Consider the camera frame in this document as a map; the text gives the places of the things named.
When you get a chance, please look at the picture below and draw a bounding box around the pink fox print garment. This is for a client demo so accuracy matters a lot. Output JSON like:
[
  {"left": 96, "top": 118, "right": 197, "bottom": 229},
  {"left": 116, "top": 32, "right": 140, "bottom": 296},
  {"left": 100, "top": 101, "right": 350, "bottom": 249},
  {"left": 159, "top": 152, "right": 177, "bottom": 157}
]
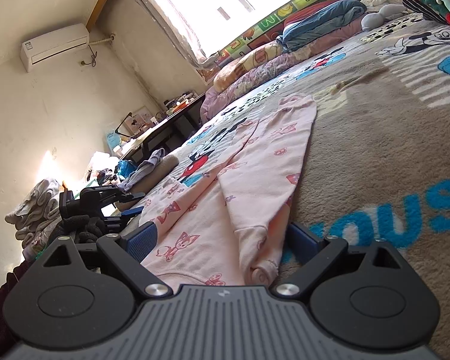
[{"left": 139, "top": 93, "right": 317, "bottom": 289}]

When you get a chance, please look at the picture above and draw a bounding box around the stack of folded clothes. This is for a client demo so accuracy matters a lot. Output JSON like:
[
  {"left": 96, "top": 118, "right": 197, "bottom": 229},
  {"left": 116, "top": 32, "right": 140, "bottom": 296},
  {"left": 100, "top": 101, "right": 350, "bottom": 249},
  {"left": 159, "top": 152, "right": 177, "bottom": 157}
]
[{"left": 4, "top": 179, "right": 62, "bottom": 262}]

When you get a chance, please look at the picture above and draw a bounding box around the left hand black glove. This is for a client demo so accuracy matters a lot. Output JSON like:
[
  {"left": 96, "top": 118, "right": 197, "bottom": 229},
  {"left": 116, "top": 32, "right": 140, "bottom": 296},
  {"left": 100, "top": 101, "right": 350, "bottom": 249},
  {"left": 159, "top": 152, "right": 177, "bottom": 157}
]
[{"left": 47, "top": 214, "right": 105, "bottom": 246}]

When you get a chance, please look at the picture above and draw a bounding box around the folded lavender garment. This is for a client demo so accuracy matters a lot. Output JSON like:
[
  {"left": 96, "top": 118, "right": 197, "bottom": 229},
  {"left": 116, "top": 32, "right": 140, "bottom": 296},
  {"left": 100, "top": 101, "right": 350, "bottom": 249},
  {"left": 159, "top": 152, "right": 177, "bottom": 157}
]
[{"left": 117, "top": 148, "right": 166, "bottom": 193}]

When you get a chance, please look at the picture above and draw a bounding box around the blue plastic bag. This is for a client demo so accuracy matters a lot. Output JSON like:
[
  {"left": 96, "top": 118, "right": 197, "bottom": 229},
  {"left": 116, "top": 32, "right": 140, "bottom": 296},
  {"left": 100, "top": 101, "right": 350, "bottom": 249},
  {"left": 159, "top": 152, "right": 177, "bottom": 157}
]
[{"left": 114, "top": 160, "right": 137, "bottom": 179}]

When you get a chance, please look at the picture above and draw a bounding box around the folded beige towel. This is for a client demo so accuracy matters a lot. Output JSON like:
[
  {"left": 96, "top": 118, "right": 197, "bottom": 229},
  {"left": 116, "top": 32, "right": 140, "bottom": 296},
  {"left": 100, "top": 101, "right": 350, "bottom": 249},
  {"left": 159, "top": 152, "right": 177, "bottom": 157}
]
[{"left": 127, "top": 154, "right": 179, "bottom": 194}]

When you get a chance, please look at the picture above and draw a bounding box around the black desk lamp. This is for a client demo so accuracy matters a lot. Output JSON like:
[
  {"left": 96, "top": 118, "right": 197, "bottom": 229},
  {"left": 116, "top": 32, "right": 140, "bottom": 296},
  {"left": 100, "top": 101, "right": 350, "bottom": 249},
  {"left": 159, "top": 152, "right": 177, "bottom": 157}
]
[{"left": 114, "top": 112, "right": 135, "bottom": 139}]

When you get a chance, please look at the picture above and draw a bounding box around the dark cluttered desk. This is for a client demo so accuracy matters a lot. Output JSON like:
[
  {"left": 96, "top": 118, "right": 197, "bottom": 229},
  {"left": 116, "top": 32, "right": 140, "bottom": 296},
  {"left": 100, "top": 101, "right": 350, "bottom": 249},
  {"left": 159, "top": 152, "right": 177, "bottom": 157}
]
[{"left": 120, "top": 93, "right": 206, "bottom": 164}]

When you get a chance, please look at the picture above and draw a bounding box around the Mickey Mouse plush blanket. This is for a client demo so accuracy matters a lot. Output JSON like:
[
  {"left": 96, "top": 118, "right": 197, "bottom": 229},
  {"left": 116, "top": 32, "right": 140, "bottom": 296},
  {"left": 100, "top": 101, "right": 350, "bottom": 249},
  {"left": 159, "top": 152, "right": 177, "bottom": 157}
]
[{"left": 119, "top": 10, "right": 450, "bottom": 357}]

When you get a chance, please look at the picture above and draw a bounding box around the purple floral comforter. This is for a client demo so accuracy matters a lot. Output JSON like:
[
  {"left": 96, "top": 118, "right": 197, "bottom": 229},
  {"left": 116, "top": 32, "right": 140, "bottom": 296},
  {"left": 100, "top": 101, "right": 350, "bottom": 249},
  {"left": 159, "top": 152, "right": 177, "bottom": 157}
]
[{"left": 200, "top": 15, "right": 363, "bottom": 124}]

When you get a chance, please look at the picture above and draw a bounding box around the orange floral pillow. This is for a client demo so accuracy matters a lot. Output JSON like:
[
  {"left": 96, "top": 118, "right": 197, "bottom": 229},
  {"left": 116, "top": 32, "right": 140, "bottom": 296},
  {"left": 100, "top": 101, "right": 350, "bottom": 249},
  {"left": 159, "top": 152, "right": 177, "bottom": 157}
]
[{"left": 213, "top": 41, "right": 283, "bottom": 93}]

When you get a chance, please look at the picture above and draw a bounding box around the sheer curtain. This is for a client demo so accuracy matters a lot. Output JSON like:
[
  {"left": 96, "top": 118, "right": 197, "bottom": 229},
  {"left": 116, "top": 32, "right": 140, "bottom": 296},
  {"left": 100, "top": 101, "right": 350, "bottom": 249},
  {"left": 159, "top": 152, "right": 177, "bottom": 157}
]
[{"left": 136, "top": 0, "right": 220, "bottom": 84}]

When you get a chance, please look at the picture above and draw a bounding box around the grey plush toy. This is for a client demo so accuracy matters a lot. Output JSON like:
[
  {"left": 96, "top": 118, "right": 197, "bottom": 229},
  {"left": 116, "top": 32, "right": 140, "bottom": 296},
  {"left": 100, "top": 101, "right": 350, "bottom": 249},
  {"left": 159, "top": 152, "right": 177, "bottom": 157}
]
[{"left": 361, "top": 4, "right": 406, "bottom": 32}]

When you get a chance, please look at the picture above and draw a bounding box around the colourful alphabet headboard mat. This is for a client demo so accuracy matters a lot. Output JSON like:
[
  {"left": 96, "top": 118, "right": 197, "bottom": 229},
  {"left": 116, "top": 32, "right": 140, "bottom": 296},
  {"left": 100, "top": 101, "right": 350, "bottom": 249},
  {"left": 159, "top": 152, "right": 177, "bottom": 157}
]
[{"left": 213, "top": 0, "right": 384, "bottom": 61}]

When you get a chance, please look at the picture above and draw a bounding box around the white wall air conditioner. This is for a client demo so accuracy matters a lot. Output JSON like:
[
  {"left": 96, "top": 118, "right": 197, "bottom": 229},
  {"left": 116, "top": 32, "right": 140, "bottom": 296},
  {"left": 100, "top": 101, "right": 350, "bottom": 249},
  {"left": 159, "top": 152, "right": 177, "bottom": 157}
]
[{"left": 20, "top": 24, "right": 90, "bottom": 72}]

